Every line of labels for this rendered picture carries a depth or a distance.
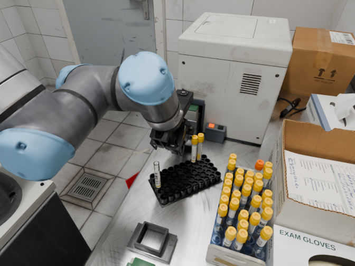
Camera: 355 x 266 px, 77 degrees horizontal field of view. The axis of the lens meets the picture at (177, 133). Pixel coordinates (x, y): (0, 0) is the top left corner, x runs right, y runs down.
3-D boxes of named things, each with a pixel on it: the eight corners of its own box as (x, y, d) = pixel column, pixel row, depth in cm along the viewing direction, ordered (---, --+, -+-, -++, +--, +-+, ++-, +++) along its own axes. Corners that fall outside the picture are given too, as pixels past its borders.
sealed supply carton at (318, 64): (284, 63, 117) (296, 25, 105) (335, 71, 109) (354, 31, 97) (277, 90, 95) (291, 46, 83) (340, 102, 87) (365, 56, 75)
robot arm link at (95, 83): (29, 86, 32) (99, 89, 30) (73, 56, 40) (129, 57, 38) (52, 129, 37) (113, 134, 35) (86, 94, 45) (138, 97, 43)
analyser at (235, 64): (198, 89, 96) (203, 11, 76) (264, 100, 89) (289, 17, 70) (174, 133, 74) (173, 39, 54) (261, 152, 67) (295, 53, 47)
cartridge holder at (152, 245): (139, 225, 50) (137, 217, 47) (177, 238, 47) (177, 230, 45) (127, 249, 46) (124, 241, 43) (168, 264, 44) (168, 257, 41)
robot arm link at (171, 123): (147, 85, 44) (187, 92, 42) (153, 96, 48) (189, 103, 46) (134, 119, 41) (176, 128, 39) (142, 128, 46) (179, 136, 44)
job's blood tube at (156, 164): (160, 188, 57) (158, 160, 51) (161, 191, 56) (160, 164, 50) (155, 189, 56) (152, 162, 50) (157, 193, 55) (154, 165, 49)
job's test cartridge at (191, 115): (184, 118, 73) (185, 102, 69) (198, 121, 72) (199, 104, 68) (180, 125, 70) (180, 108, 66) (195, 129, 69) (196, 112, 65)
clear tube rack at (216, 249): (222, 181, 59) (226, 162, 54) (262, 191, 56) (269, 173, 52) (204, 260, 44) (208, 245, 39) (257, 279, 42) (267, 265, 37)
